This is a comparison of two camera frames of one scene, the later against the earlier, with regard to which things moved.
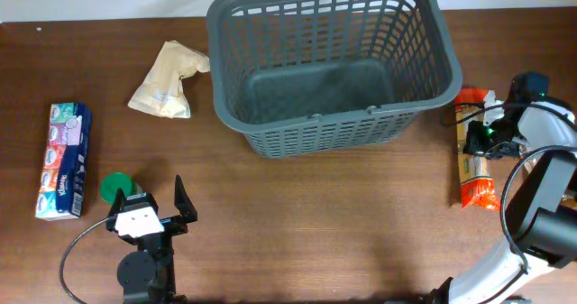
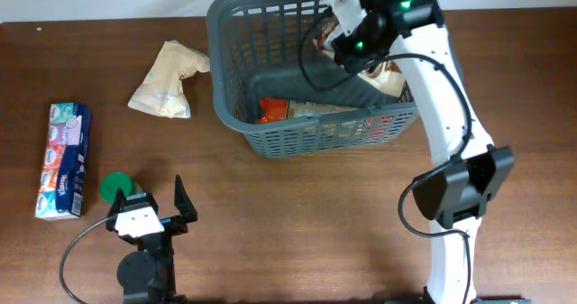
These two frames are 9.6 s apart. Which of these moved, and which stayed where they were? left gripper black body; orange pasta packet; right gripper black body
Moved: right gripper black body; orange pasta packet
Stayed: left gripper black body
